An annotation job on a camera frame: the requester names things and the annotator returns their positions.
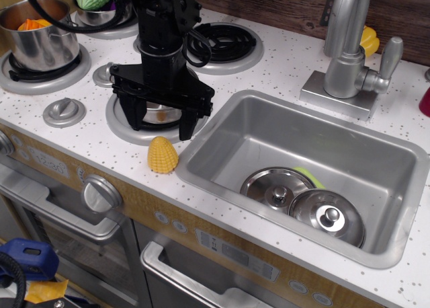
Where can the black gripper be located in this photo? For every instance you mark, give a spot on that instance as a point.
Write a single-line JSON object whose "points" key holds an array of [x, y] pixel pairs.
{"points": [[162, 77]]}

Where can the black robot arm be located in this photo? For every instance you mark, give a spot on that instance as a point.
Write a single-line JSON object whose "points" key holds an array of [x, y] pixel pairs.
{"points": [[166, 24]]}

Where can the small steel pan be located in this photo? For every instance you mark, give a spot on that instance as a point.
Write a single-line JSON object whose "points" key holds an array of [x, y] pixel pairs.
{"points": [[160, 114]]}

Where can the yellow toy corn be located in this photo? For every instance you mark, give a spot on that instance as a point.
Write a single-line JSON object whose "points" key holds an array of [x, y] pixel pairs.
{"points": [[162, 157]]}

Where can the grey stove knob middle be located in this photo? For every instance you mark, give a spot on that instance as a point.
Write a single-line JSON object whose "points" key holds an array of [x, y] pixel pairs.
{"points": [[102, 77]]}

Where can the grey stove knob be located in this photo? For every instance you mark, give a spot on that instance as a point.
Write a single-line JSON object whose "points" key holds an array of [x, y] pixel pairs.
{"points": [[64, 113], [102, 77]]}

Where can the grey stove knob front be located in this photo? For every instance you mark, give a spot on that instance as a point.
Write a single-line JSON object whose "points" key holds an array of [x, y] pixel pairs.
{"points": [[64, 113]]}

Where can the grey sink basin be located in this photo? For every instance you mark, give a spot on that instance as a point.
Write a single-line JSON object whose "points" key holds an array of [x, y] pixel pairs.
{"points": [[258, 152]]}

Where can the black coil burner back right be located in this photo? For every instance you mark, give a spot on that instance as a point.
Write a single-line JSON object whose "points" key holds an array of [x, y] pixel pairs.
{"points": [[224, 43]]}

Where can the grey oven dial knob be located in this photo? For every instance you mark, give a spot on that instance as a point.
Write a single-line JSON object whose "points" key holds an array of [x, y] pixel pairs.
{"points": [[99, 195]]}

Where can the steel bowl back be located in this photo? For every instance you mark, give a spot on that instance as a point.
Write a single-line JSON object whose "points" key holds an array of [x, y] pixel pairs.
{"points": [[99, 17]]}

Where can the steel pot front left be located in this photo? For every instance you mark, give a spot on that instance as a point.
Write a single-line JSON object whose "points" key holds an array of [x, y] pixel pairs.
{"points": [[43, 49]]}

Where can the steel lid left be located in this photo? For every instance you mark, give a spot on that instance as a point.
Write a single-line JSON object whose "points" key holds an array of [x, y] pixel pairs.
{"points": [[276, 187]]}

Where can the steel lid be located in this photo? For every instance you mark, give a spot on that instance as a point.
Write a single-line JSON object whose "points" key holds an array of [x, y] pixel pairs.
{"points": [[331, 213], [276, 187]]}

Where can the orange toy vegetable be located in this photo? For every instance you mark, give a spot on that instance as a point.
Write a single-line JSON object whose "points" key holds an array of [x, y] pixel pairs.
{"points": [[31, 24]]}

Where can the green sponge in sink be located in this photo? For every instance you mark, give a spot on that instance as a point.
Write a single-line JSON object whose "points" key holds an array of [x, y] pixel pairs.
{"points": [[310, 176]]}

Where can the grey faucet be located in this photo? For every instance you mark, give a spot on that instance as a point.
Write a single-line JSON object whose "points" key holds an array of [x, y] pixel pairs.
{"points": [[348, 86]]}

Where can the steel lid right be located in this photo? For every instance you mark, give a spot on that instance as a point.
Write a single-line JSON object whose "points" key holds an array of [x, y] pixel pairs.
{"points": [[331, 213]]}

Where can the blue clamp tool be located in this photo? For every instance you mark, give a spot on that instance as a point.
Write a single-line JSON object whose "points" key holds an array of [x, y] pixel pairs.
{"points": [[37, 259]]}

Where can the yellow tape piece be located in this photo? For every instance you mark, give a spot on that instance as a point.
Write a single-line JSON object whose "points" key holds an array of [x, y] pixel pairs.
{"points": [[43, 291]]}

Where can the yellow toy bell pepper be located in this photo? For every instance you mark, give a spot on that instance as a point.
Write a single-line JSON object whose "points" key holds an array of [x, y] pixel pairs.
{"points": [[369, 41]]}

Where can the red cup at edge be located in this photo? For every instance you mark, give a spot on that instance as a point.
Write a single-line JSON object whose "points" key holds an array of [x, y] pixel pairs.
{"points": [[424, 104]]}

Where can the grey oven door handle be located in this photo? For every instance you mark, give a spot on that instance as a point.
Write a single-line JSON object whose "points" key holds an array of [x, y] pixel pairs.
{"points": [[33, 196]]}

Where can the grey dishwasher door handle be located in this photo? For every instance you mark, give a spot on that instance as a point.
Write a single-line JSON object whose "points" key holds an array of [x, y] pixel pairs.
{"points": [[172, 286]]}

